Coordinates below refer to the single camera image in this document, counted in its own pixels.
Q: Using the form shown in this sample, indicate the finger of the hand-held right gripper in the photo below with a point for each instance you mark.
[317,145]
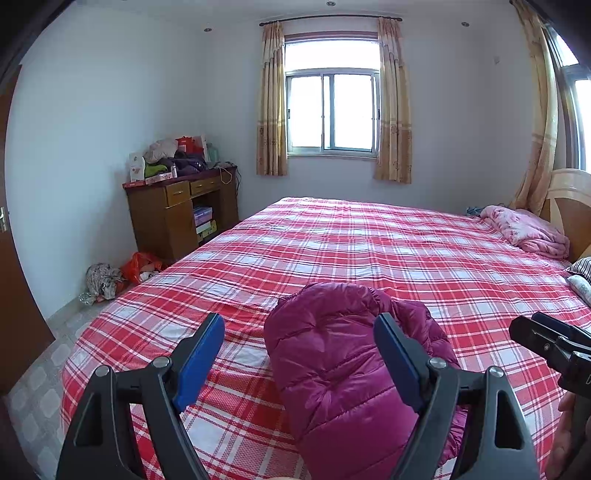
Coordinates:
[535,337]
[565,328]

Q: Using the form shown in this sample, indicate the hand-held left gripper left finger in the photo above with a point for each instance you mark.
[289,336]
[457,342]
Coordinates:
[198,364]

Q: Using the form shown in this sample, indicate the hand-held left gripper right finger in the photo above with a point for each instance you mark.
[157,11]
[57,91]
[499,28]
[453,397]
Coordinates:
[399,364]

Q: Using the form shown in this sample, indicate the magenta puffer jacket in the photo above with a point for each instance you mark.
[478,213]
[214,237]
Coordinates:
[332,369]

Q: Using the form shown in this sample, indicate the pile of clothes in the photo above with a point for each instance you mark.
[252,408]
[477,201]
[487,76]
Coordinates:
[175,161]

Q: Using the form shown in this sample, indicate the person's right hand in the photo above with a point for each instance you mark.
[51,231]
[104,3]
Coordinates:
[561,443]

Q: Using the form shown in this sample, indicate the grey patterned pillow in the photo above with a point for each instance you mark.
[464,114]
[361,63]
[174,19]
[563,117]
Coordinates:
[581,288]

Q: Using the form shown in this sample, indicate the striped pillow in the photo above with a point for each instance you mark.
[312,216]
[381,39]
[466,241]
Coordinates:
[582,268]

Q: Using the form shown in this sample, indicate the pink folded quilt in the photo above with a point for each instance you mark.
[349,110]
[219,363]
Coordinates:
[531,230]

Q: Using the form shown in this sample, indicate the red plastic bag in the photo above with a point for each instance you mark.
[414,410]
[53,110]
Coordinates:
[141,267]

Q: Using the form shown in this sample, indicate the grey patterned bag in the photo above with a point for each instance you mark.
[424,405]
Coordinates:
[104,281]

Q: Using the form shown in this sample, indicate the bed with red plaid sheet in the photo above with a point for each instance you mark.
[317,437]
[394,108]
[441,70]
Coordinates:
[369,240]

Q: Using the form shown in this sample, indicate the wooden headboard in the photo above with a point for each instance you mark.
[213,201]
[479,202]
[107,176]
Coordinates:
[568,198]

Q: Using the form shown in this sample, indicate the blue cloth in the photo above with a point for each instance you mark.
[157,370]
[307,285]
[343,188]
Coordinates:
[474,211]

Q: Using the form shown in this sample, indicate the stack of boxes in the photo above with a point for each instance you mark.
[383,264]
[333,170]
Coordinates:
[204,224]

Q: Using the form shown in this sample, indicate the brown wooden desk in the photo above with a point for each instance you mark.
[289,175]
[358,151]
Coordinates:
[157,221]

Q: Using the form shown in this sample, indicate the brown wooden door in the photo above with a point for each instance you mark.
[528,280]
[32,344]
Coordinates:
[18,277]

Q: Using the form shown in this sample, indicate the white printed box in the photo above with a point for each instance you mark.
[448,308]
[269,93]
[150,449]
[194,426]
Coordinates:
[137,167]

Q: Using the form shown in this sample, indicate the yellow patterned curtain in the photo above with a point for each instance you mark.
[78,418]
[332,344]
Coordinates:
[392,106]
[272,106]
[538,120]

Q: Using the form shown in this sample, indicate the pale green bag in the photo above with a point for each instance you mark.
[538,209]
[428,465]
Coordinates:
[211,152]

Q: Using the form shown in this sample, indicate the red paper bag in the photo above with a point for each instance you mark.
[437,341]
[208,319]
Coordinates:
[189,145]

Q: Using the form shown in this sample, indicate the large side window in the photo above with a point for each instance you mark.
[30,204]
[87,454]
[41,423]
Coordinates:
[577,101]

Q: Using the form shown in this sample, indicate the sliding window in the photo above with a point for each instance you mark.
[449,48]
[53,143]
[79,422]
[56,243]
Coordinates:
[332,106]

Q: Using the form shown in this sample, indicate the dark curtain rod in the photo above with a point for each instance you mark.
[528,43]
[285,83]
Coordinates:
[330,18]

